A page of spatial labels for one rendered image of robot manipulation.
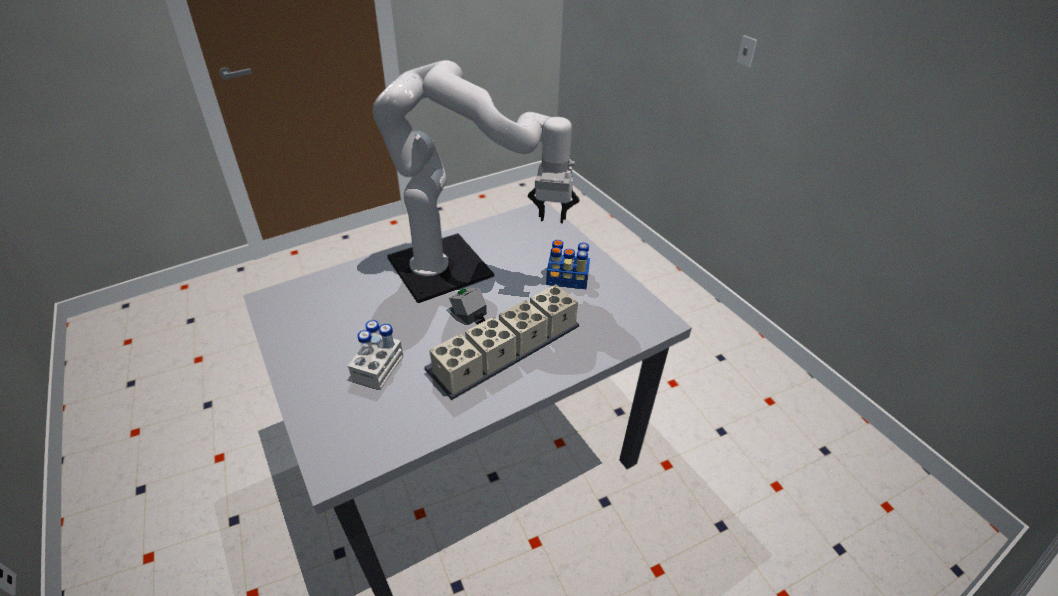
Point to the blue tube rack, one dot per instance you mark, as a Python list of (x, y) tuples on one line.
[(566, 282)]

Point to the beige bucket adapter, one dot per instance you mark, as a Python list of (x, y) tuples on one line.
[(497, 344), (528, 324), (460, 363), (558, 306)]

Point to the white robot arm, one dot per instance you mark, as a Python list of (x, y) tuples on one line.
[(409, 155)]

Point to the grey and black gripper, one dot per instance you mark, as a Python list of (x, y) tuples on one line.
[(539, 196)]

